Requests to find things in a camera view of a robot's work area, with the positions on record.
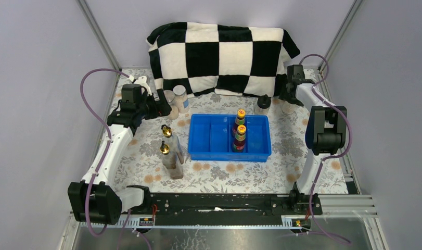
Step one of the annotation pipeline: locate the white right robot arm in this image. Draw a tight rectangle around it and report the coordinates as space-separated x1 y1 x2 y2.
279 65 347 195

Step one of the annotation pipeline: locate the aluminium frame post left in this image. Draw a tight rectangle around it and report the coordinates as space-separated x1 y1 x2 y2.
76 0 121 70

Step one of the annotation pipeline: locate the sauce bottle yellow cap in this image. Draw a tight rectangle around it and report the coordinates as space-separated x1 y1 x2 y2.
232 125 247 153
232 109 246 136

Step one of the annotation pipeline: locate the aluminium frame post right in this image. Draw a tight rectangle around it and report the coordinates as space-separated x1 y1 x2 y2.
324 0 365 61

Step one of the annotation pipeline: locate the aluminium frame post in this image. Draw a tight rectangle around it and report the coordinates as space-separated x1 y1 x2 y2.
76 0 121 70
324 0 365 61

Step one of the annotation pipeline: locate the blue plastic divided bin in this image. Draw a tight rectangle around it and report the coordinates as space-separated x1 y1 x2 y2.
188 114 272 162

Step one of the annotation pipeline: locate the seed shaker black cap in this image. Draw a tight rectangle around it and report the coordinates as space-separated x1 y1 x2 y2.
254 94 271 115
281 102 298 115

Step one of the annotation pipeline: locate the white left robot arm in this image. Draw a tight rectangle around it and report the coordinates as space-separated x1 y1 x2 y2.
68 84 171 225

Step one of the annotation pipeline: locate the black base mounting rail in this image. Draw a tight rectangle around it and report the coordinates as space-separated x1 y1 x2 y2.
131 193 323 227

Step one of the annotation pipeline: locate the glass oil bottle gold stopper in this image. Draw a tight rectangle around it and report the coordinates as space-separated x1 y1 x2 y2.
161 124 184 164
160 141 184 180

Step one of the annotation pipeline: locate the black and white checkered blanket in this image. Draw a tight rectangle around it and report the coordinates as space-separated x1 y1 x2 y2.
146 22 300 97

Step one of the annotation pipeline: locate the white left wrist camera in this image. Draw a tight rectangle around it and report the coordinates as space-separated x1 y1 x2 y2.
127 75 152 96

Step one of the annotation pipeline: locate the glass oil bottle gold stopper far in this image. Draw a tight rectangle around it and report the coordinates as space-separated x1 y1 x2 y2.
161 124 184 164

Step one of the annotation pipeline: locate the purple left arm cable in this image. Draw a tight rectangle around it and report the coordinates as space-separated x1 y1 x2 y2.
80 68 131 238

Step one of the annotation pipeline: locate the clear jar with steel lid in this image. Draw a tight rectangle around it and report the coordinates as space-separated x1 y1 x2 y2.
164 90 179 120

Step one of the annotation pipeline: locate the glass oil bottle gold stopper near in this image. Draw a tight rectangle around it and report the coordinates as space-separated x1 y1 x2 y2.
160 141 184 180

